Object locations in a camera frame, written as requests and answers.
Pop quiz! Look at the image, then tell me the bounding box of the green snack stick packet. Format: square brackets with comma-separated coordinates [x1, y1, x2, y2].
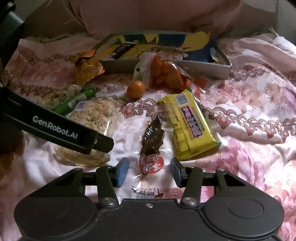
[53, 88, 99, 116]

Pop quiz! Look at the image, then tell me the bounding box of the clear packet brown meat snack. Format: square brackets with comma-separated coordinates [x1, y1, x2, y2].
[131, 114, 165, 199]

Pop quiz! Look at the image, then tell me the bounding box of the yellow snack bar packet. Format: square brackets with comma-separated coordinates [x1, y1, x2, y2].
[158, 88, 221, 161]

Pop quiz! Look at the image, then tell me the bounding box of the clear packet of oat crisps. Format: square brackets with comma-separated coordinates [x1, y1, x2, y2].
[54, 99, 120, 167]

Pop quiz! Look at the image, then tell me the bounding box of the orange yellow snack packet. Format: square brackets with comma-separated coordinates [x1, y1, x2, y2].
[71, 49, 105, 87]

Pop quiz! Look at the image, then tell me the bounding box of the small orange fruit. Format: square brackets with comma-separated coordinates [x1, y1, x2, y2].
[126, 80, 146, 100]

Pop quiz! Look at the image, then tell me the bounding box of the bag of orange fruits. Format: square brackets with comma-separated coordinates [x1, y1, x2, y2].
[133, 53, 208, 93]

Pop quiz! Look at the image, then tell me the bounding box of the clear packet of nut bars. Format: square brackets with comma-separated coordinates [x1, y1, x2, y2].
[38, 85, 82, 110]

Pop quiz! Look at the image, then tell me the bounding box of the person's left hand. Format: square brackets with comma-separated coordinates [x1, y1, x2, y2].
[0, 126, 25, 179]

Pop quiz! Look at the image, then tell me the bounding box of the pink floral bed quilt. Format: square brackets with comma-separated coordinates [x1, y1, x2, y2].
[1, 34, 295, 240]

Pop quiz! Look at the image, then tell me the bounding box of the large pink pillow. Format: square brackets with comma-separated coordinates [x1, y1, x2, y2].
[64, 0, 243, 39]

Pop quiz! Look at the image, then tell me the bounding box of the grey tray with cartoon lining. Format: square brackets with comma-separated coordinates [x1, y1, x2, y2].
[94, 31, 232, 79]

